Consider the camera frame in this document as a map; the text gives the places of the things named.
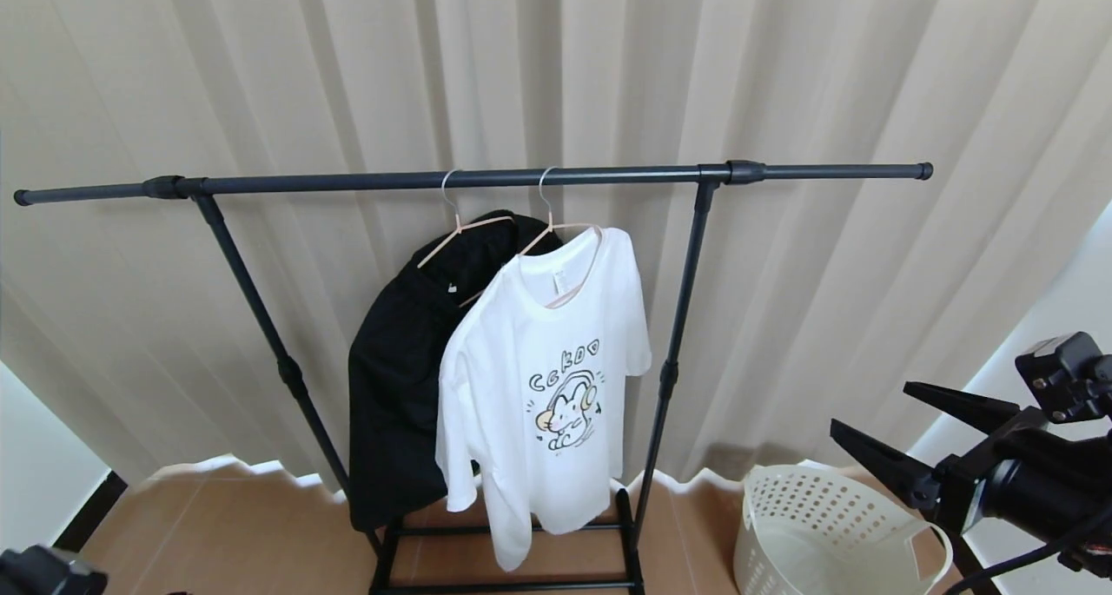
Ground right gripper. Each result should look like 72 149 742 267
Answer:
830 381 1112 545

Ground white garment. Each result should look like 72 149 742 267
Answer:
434 226 652 572

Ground pink clothes hanger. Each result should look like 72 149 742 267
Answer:
415 169 515 309
517 167 605 309

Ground black shorts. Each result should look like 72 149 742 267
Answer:
347 210 566 531

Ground white laundry basket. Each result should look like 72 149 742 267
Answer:
732 465 955 595

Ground black clothes rack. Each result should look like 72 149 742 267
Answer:
13 161 935 595

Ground beige curtain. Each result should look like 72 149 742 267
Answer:
0 0 1112 492

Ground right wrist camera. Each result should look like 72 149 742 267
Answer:
956 332 1112 466

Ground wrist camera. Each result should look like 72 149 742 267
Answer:
0 545 109 595
956 332 1112 466

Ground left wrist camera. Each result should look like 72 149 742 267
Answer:
0 545 109 595

